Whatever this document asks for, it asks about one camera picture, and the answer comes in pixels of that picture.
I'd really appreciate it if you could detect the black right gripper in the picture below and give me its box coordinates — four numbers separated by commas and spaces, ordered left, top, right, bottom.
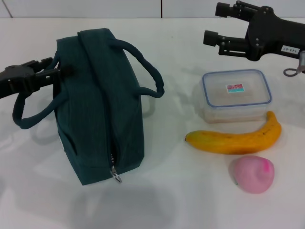
203, 0, 305, 62

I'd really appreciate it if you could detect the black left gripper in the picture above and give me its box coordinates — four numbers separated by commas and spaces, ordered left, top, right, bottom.
0, 57, 73, 100

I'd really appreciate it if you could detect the dark teal lunch bag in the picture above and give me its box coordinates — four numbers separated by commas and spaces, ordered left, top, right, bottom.
13, 28, 165, 186

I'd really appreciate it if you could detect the clear blue-rimmed food container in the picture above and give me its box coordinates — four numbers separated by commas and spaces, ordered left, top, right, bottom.
199, 69, 273, 124

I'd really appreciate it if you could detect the yellow banana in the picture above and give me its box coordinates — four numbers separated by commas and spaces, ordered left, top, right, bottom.
185, 110, 283, 155

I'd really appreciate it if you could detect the pink peach toy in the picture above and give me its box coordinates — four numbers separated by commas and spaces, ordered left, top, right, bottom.
228, 155, 275, 194

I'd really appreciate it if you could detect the right gripper silver connector plug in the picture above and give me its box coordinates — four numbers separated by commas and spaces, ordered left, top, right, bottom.
297, 51, 305, 72

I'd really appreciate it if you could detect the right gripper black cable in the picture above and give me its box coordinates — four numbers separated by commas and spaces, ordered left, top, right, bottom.
283, 68, 303, 77

